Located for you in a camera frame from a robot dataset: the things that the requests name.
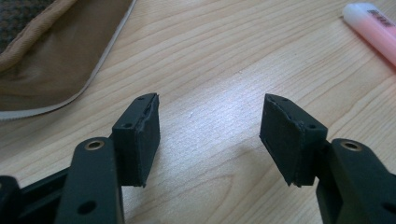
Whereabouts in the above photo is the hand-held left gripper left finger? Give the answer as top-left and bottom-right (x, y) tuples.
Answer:
(55, 92), (162, 224)

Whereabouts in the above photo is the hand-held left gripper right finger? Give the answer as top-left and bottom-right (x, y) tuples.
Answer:
(259, 92), (396, 224)

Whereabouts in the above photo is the brown fabric pencil case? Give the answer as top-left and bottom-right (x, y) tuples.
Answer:
(0, 0), (138, 121)

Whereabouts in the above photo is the pink highlighter pen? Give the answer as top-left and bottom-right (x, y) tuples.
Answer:
(342, 2), (396, 67)

